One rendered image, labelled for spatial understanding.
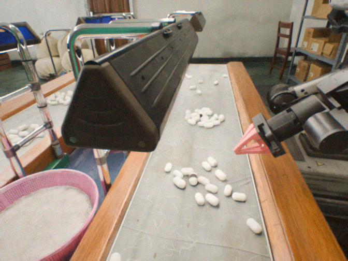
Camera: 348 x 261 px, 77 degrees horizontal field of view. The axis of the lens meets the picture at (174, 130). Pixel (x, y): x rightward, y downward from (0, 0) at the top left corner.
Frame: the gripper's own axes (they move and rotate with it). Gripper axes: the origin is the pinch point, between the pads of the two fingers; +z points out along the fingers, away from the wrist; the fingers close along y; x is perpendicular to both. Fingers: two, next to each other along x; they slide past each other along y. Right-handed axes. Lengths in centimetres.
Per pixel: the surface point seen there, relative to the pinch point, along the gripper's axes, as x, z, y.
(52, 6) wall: -249, 243, -457
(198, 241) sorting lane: 2.2, 12.6, 18.3
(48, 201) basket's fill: -20.5, 41.6, 12.0
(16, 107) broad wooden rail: -53, 76, -35
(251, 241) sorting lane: 8.6, 4.5, 17.0
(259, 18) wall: 55, -81, -491
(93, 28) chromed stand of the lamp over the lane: -38.6, 3.4, 8.5
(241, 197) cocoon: 6.9, 4.3, 7.3
